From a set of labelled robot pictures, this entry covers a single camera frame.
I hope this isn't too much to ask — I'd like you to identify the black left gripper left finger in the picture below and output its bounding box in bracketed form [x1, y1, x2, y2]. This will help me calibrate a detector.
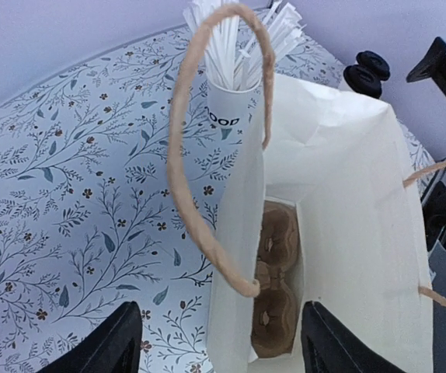
[40, 302, 142, 373]

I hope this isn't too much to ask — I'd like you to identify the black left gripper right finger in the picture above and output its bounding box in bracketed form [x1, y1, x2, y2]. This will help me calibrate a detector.
[301, 301, 403, 373]

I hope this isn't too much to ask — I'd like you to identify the brown cardboard cup carrier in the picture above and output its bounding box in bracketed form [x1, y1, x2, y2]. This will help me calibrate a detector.
[251, 201, 300, 358]

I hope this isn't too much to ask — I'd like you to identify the cream paper bag with handles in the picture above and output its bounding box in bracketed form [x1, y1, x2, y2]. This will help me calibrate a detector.
[167, 3, 446, 372]

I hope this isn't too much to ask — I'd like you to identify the black plastic cup lid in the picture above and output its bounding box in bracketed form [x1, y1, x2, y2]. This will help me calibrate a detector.
[356, 51, 391, 82]

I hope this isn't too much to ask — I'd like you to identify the floral patterned table mat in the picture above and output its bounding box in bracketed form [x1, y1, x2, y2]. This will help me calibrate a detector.
[0, 25, 437, 373]

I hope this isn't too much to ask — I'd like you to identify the bundle of white wrapped straws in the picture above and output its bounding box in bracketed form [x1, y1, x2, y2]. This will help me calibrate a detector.
[197, 1, 305, 91]

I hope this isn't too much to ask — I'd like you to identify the white cup holding straws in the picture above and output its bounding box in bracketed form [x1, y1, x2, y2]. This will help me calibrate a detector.
[206, 80, 256, 129]

